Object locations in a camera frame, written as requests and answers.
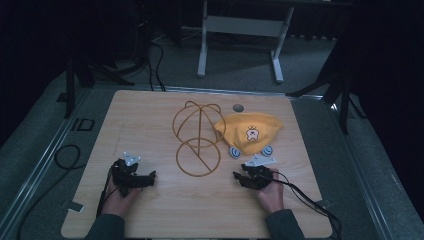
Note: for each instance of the black tripod stand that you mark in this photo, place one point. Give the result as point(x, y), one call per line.
point(336, 90)
point(78, 71)

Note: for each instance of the yellow hat with bear print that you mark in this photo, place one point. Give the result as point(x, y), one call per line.
point(250, 131)

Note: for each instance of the grey round table grommet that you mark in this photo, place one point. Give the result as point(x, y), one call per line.
point(238, 107)

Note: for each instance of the person's left hand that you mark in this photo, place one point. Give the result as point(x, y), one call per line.
point(117, 201)

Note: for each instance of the white desk frame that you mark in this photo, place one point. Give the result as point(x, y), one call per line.
point(243, 30)

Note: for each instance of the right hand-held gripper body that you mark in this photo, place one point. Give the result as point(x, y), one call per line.
point(260, 175)

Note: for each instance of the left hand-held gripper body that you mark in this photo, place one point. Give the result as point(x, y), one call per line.
point(124, 176)

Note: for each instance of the person's right hand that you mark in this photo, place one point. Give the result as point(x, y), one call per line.
point(272, 195)

